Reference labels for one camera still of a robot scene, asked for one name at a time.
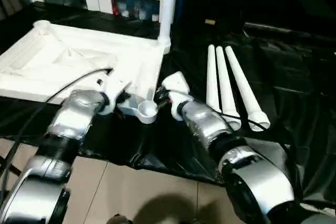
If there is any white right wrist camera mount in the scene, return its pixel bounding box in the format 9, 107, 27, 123
161, 71, 194, 121

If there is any grey robot torso front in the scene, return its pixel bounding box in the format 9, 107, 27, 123
110, 215, 135, 224

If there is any white plastic table top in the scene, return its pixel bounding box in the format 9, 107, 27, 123
0, 20, 171, 125

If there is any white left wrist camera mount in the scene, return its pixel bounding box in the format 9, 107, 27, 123
96, 73, 132, 116

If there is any white plastic table leg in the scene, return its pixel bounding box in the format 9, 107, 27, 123
158, 0, 182, 47
225, 46, 271, 132
206, 45, 222, 112
215, 46, 241, 130

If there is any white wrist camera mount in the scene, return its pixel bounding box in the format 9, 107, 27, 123
96, 73, 132, 116
161, 71, 194, 121

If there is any black glossy mat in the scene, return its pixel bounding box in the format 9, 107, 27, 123
0, 1, 336, 206

